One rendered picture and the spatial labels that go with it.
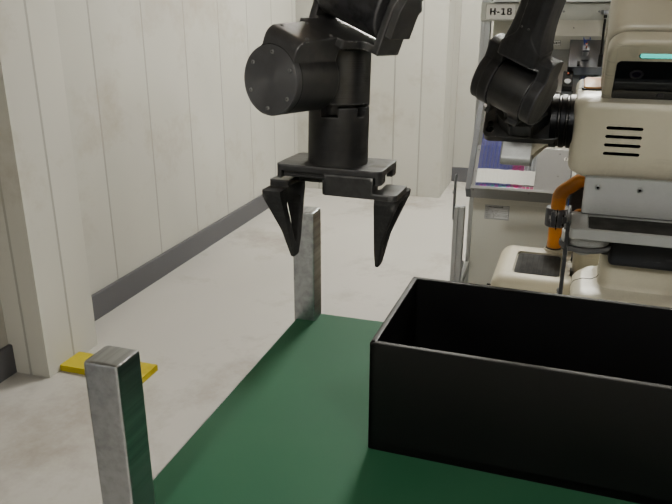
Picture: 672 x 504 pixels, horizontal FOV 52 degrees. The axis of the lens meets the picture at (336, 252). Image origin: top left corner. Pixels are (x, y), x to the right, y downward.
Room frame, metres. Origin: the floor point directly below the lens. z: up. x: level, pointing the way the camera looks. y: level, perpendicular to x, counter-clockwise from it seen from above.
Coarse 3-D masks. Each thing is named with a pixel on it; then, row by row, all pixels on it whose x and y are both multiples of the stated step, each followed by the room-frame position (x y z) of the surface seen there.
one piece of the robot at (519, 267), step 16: (576, 176) 1.51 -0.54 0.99; (560, 192) 1.51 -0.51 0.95; (560, 208) 1.51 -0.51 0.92; (512, 256) 1.48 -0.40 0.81; (528, 256) 1.49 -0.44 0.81; (544, 256) 1.49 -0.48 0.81; (560, 256) 1.49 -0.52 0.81; (496, 272) 1.40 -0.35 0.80; (512, 272) 1.38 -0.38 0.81; (528, 272) 1.39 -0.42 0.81; (544, 272) 1.39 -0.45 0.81; (512, 288) 1.34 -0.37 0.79; (528, 288) 1.33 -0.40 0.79; (544, 288) 1.33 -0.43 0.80
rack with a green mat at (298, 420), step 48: (288, 336) 0.79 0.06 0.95; (336, 336) 0.79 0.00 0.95; (96, 384) 0.44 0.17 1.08; (240, 384) 0.67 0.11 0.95; (288, 384) 0.67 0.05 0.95; (336, 384) 0.67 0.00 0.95; (96, 432) 0.44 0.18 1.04; (144, 432) 0.46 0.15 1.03; (240, 432) 0.58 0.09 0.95; (288, 432) 0.58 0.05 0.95; (336, 432) 0.58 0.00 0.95; (144, 480) 0.45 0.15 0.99; (192, 480) 0.50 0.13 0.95; (240, 480) 0.50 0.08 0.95; (288, 480) 0.50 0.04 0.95; (336, 480) 0.50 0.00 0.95; (384, 480) 0.50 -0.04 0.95; (432, 480) 0.50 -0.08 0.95; (480, 480) 0.50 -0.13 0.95
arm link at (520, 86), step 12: (504, 72) 1.01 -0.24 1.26; (516, 72) 1.00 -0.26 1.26; (528, 72) 1.00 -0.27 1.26; (492, 84) 1.01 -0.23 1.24; (504, 84) 1.00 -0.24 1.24; (516, 84) 0.99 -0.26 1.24; (528, 84) 0.99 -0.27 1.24; (492, 96) 1.02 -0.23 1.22; (504, 96) 1.00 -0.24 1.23; (516, 96) 0.99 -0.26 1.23; (492, 108) 1.05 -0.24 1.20; (504, 108) 1.01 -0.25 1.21; (516, 108) 0.99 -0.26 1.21; (516, 120) 1.01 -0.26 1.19
